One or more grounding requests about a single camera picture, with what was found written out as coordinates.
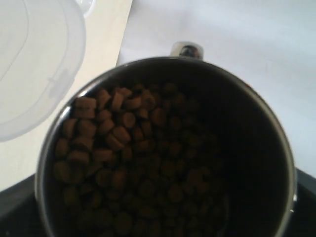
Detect clear plastic jar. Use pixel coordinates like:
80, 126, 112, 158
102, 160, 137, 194
0, 0, 95, 142

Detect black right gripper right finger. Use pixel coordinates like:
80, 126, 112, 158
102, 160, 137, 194
292, 169, 316, 237

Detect brown pellets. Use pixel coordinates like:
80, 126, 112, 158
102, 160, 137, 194
52, 82, 228, 237

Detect white plastic tray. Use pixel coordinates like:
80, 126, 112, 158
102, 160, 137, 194
118, 0, 316, 176

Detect steel mug poured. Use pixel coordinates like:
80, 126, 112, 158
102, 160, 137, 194
36, 42, 297, 237

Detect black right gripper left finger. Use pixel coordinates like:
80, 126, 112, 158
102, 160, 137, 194
0, 174, 49, 237

